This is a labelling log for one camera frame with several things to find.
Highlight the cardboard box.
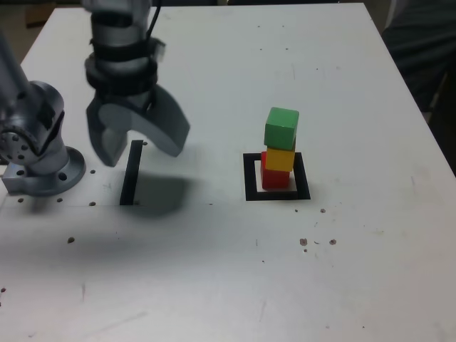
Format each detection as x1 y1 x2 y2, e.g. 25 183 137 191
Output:
24 6 55 28

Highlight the red cube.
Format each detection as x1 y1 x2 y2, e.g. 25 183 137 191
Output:
261 151 290 190

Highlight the black tape square outline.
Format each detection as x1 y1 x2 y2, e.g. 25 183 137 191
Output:
242 152 311 202

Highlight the green cube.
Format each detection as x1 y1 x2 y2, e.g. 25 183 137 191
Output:
263 107 300 150

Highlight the black tape strip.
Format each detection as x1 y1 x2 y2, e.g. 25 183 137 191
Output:
119 140 145 207

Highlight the broad grey gripper finger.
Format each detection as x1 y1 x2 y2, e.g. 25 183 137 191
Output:
98 85 192 159

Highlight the black cable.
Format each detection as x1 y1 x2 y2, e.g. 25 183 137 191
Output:
145 0 163 38

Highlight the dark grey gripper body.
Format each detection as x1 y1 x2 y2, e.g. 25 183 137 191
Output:
94 88 155 115

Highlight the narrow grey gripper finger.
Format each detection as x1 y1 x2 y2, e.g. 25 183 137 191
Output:
85 99 128 168

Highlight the yellow cube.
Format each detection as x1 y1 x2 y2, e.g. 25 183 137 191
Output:
265 145 296 172

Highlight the small white connector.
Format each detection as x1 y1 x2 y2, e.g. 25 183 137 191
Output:
153 38 168 61

